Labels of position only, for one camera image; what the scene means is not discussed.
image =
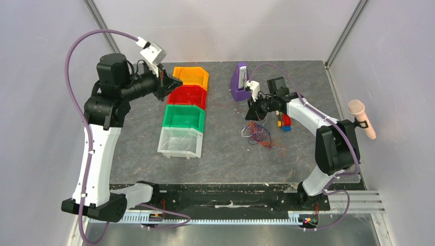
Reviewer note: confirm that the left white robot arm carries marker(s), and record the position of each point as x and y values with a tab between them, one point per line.
105	112

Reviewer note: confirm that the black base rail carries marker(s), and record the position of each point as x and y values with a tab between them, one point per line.
236	201

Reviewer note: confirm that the red plastic bin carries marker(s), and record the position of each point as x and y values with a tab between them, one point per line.
188	95

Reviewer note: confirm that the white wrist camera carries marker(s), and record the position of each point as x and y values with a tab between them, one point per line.
152	54
254	88

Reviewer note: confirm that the clear white plastic bin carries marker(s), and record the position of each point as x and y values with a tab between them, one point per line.
180	142

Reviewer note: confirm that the toy brick stack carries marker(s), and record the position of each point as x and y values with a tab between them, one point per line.
284	122

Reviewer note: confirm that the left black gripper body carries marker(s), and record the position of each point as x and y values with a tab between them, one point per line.
161	93

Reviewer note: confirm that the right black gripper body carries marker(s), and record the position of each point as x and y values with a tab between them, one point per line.
258	107

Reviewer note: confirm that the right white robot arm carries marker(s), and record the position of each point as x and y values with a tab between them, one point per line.
336	146

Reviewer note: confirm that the green plastic bin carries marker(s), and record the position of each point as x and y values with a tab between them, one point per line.
184	116

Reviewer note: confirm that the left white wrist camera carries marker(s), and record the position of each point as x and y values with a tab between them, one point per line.
152	54

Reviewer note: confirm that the pink microphone on stand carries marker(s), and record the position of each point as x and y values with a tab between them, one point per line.
357	109

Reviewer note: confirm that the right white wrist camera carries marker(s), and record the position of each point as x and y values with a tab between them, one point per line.
254	88

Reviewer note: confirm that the orange plastic bin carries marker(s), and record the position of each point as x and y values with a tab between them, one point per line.
197	76

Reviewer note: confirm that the purple metronome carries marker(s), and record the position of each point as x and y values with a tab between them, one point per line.
239	78

